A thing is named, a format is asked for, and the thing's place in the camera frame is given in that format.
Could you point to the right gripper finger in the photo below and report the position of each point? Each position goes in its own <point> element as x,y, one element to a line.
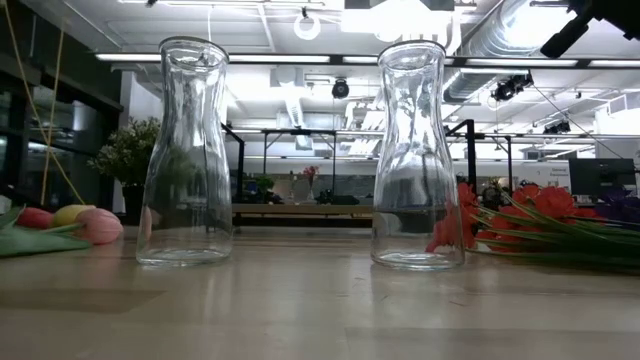
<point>565,37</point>

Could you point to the red artificial flower bunch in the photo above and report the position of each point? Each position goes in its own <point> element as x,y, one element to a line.
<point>550,200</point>
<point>450,230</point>

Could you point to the clear glass vase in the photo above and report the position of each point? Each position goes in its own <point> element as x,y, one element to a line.
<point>185,150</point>
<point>417,150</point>

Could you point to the yellow artificial tulip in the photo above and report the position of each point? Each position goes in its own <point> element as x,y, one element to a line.
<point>70,214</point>

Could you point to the background vase with red flowers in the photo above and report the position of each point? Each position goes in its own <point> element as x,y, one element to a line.
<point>310,182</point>

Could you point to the potted plant with white flowers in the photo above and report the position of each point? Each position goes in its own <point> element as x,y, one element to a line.
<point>125,150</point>

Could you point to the black computer monitor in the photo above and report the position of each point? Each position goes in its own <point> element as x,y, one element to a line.
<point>600,175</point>

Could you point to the black background camera cluster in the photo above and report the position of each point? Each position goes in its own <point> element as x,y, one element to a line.
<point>510,87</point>

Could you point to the black hanging background camera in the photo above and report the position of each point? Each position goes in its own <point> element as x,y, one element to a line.
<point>340,88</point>

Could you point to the wooden shelf with black frame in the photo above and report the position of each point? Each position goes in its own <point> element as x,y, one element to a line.
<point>300,209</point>

